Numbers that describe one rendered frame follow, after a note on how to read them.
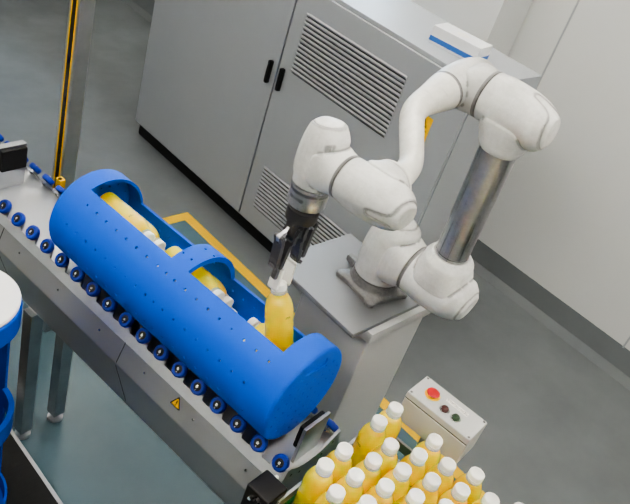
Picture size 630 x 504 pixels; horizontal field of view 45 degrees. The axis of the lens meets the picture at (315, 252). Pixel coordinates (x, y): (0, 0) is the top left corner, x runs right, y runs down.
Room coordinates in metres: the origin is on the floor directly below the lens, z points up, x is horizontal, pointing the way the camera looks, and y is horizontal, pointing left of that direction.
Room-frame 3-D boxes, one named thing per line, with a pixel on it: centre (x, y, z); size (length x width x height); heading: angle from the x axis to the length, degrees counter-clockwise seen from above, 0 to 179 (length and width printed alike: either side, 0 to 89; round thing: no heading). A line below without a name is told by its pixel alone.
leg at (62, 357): (1.91, 0.74, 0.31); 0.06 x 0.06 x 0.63; 61
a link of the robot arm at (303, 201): (1.45, 0.06, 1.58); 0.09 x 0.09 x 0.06
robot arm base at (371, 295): (2.02, -0.20, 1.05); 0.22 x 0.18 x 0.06; 48
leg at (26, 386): (1.79, 0.81, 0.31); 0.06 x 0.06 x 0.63; 61
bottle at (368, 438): (1.35, -0.29, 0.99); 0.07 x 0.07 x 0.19
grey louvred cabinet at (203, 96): (3.78, 0.34, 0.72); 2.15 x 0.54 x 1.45; 55
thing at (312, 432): (1.33, -0.14, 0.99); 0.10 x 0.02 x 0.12; 151
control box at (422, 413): (1.48, -0.46, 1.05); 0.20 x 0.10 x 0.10; 61
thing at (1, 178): (1.99, 1.02, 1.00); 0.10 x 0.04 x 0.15; 151
